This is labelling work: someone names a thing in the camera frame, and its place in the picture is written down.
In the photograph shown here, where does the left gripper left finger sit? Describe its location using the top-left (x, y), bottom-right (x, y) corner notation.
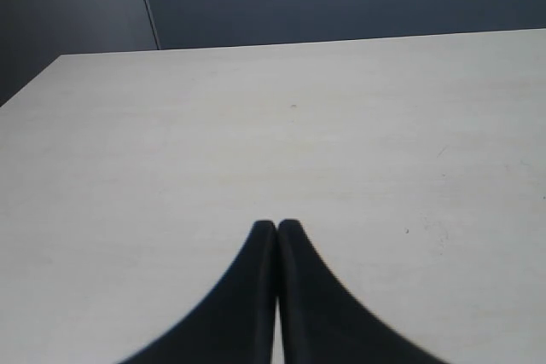
top-left (125, 220), bottom-right (278, 363)

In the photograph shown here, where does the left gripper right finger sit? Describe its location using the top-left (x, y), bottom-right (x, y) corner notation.
top-left (277, 219), bottom-right (441, 363)

